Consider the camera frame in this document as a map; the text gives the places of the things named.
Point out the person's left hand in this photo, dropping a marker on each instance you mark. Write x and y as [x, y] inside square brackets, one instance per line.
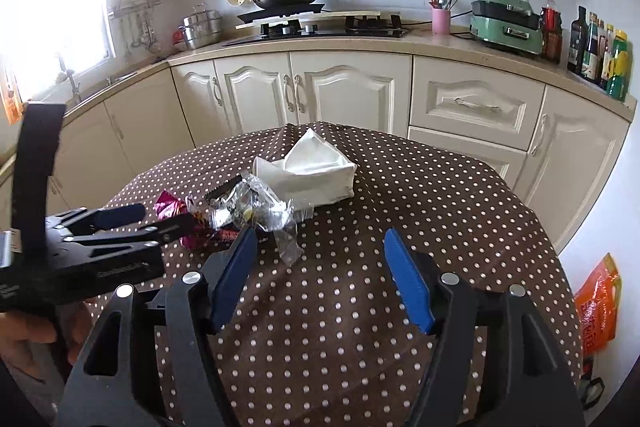
[25, 332]

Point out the green electric cooker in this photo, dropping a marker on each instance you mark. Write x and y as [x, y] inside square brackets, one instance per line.
[505, 24]

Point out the green yellow bottle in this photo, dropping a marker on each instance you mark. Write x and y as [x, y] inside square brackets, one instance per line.
[619, 67]

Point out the red snack wrapper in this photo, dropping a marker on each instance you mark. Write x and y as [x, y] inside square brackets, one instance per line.
[227, 236]

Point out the magenta candy wrapper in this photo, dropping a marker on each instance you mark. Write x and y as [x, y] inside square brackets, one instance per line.
[170, 204]

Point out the cream kitchen base cabinets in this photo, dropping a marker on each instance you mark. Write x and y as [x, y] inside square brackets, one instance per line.
[350, 92]

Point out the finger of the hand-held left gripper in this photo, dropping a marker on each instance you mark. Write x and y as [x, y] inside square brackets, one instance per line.
[117, 214]
[170, 228]

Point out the red-capped soy sauce bottle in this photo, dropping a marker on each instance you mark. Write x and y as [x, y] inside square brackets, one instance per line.
[551, 32]

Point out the steel sink faucet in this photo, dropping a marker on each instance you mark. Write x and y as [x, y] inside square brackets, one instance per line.
[70, 79]

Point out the brown polka-dot tablecloth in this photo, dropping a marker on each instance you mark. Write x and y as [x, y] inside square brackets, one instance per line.
[325, 307]

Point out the clear plastic wrapper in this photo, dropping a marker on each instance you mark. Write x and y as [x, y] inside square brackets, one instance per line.
[280, 227]

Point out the steel steamer pot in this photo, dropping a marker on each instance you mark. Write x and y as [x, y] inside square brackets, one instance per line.
[200, 29]

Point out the brown sauce bottle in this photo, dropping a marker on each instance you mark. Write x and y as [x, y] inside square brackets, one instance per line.
[604, 57]

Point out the orange hanging packet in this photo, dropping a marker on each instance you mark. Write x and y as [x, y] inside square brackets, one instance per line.
[11, 102]

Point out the small red container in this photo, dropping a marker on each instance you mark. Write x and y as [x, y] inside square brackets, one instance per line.
[177, 39]

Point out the black gas stove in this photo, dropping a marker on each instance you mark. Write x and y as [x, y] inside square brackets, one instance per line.
[320, 29]

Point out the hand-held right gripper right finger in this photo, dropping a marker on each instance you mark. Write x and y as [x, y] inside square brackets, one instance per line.
[407, 282]

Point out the orange plastic bag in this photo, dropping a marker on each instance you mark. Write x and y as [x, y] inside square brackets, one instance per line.
[597, 307]

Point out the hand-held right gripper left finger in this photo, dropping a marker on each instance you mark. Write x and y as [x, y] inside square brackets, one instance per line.
[232, 279]

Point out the kitchen window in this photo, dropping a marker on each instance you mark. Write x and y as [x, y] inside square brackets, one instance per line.
[50, 7]

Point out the dark glass oil bottle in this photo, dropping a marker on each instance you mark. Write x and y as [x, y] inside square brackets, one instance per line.
[578, 44]

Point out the pink utensil holder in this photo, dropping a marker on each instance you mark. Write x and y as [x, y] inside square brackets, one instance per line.
[441, 21]

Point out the wall utensil rack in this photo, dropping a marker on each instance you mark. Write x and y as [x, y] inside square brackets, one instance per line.
[140, 19]

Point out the silver foil wrapper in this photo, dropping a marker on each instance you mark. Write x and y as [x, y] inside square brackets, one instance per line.
[235, 199]

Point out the dark bottle with white label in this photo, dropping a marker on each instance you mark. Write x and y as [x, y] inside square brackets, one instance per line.
[592, 52]

